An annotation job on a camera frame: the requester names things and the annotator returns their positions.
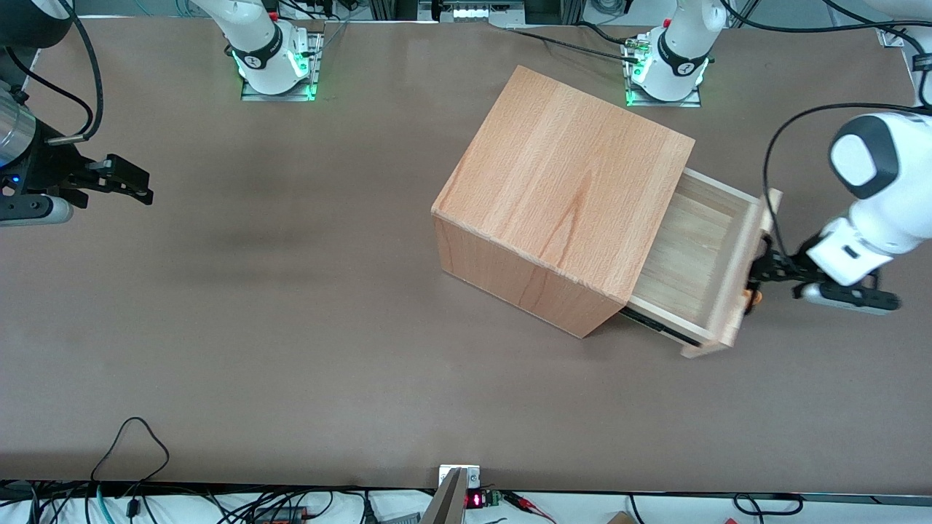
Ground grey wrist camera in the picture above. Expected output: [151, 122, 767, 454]
[0, 195, 74, 228]
[794, 282, 903, 316]

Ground light wooden drawer cabinet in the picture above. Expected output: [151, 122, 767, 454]
[431, 65, 696, 339]

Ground black metal drawer slide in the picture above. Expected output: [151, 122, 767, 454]
[620, 306, 701, 347]

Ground orange and black device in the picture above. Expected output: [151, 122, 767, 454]
[253, 505, 309, 524]

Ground white power strip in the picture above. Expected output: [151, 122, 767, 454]
[441, 3, 526, 23]

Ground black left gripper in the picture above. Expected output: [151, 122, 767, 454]
[747, 240, 822, 293]

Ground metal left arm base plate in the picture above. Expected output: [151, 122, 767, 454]
[621, 36, 704, 108]

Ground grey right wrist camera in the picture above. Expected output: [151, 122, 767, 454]
[0, 195, 74, 228]

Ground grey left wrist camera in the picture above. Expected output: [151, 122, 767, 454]
[794, 282, 903, 316]

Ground black coiled cable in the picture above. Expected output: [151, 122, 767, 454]
[732, 493, 806, 517]

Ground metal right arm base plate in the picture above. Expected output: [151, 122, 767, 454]
[240, 29, 325, 102]

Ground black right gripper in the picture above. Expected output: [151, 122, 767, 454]
[0, 124, 154, 210]

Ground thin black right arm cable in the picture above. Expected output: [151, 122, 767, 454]
[6, 48, 97, 126]

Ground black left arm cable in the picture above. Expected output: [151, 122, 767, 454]
[717, 0, 932, 255]

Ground long black table cable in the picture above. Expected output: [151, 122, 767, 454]
[507, 26, 636, 62]

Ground black looped cable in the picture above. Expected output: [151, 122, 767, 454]
[90, 416, 170, 519]

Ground light wooden drawer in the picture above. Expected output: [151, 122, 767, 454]
[620, 169, 783, 359]

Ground small metal bracket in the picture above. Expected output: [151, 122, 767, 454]
[438, 464, 482, 489]

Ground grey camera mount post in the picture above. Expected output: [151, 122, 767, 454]
[420, 467, 469, 524]

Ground red and black clip leads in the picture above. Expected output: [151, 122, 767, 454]
[501, 491, 557, 524]

